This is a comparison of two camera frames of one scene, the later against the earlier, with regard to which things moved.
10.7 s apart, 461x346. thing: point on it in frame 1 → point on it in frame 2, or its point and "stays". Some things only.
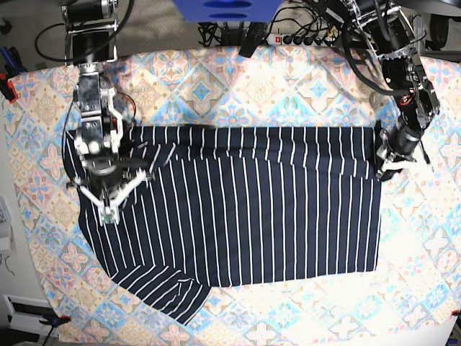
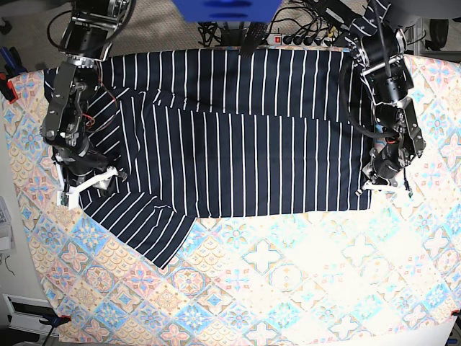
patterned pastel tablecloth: x=410 y=300 stays
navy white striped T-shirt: x=226 y=206 → x=233 y=131
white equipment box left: x=6 y=236 stays
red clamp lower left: x=55 y=321 stays
